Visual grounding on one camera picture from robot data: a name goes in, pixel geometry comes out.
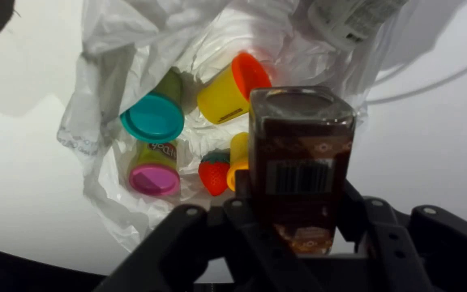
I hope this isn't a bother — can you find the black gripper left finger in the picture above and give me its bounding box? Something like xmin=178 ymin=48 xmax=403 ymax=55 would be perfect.
xmin=94 ymin=170 xmax=288 ymax=292

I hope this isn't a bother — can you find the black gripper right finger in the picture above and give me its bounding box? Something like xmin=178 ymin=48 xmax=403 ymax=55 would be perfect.
xmin=290 ymin=180 xmax=467 ymax=292

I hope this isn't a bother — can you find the teal lid play-doh tub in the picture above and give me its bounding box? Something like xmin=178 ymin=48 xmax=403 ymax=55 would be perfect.
xmin=120 ymin=68 xmax=184 ymax=142

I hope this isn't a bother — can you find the white plastic bag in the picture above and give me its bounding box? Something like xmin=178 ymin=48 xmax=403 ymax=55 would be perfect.
xmin=55 ymin=0 xmax=462 ymax=253

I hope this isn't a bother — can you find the pink lid play-doh tub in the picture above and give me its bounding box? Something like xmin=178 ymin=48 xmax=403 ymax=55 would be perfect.
xmin=128 ymin=142 xmax=180 ymax=196

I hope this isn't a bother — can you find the orange lid play-doh tub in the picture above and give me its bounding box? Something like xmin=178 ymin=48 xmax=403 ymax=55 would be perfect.
xmin=196 ymin=51 xmax=270 ymax=124

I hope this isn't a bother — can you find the brown spice bottle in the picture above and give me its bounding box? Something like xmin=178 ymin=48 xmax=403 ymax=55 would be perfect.
xmin=249 ymin=85 xmax=356 ymax=257

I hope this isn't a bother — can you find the yellow play-doh tub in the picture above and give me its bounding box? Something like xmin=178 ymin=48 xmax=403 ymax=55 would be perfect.
xmin=227 ymin=131 xmax=248 ymax=189

